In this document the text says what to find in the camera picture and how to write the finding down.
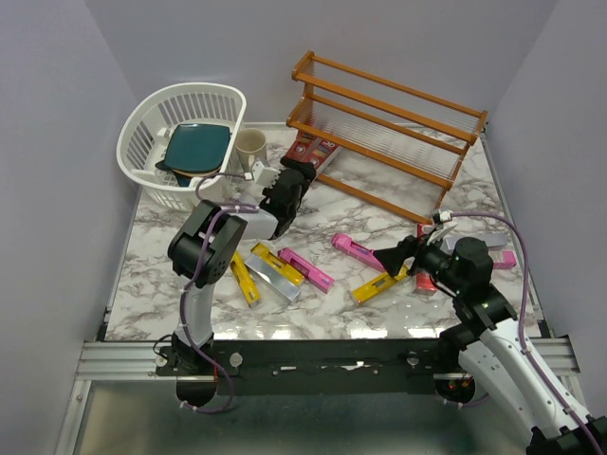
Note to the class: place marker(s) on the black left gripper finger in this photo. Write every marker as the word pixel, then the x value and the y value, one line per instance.
pixel 308 171
pixel 292 164

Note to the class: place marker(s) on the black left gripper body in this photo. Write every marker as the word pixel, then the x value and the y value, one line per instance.
pixel 292 212

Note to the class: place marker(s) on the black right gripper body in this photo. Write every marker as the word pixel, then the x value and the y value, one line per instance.
pixel 436 262

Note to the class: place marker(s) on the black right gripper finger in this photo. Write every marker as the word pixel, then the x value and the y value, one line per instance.
pixel 408 246
pixel 392 258

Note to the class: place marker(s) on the red 3D toothpaste box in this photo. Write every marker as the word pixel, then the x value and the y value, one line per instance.
pixel 321 152

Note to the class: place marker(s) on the red Muesrgtei toothpaste box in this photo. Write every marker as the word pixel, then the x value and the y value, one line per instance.
pixel 423 282

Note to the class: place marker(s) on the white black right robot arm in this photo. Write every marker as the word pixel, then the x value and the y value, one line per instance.
pixel 490 344

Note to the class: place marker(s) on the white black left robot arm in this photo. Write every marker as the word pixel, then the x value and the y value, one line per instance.
pixel 202 249

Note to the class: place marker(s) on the orange wooden shelf rack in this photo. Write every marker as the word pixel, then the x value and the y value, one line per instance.
pixel 401 148

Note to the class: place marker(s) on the yellow Curaprox box right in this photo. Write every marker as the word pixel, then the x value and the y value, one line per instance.
pixel 378 285

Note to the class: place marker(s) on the yellow curaprox box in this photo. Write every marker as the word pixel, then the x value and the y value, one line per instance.
pixel 378 285
pixel 244 280
pixel 282 267

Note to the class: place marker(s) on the silver toothpaste box near basket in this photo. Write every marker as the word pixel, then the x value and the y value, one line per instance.
pixel 250 198

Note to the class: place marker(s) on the pink Curaprox box far right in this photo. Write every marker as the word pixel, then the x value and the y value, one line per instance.
pixel 503 260

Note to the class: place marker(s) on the pink Curaprox box near rack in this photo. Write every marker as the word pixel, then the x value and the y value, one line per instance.
pixel 344 243

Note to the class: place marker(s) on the beige ceramic mug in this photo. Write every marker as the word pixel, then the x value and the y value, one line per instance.
pixel 250 145

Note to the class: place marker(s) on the yellow Curaprox box centre left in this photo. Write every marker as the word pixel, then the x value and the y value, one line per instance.
pixel 282 267

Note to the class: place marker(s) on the pink Curaprox box centre left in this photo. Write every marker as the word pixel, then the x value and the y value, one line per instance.
pixel 311 273

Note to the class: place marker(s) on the silver toothpaste box left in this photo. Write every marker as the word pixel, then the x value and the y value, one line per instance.
pixel 282 286

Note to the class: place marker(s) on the yellow Curaprox box far left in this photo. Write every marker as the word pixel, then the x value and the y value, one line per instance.
pixel 244 280

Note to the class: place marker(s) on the teal square plate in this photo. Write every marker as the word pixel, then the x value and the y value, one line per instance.
pixel 197 147

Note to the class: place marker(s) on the white plastic dish basket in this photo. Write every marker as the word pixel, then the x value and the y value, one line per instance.
pixel 146 133

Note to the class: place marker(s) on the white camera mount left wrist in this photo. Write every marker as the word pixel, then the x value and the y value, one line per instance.
pixel 262 174

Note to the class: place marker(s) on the white camera mount wrist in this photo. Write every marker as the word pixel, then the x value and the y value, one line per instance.
pixel 443 223
pixel 262 174

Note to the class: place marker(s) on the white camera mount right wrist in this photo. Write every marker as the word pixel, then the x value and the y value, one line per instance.
pixel 443 223

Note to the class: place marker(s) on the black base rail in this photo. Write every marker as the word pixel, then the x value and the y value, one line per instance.
pixel 317 367

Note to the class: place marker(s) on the aluminium frame rail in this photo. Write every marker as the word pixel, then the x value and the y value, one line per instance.
pixel 134 361

